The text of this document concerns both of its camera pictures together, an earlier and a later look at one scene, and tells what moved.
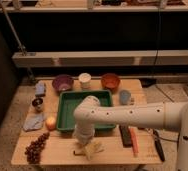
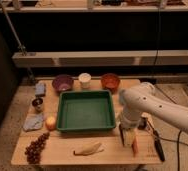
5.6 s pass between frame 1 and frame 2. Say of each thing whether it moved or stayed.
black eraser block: moved
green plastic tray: stayed
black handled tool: stayed
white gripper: moved
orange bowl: stayed
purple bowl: stayed
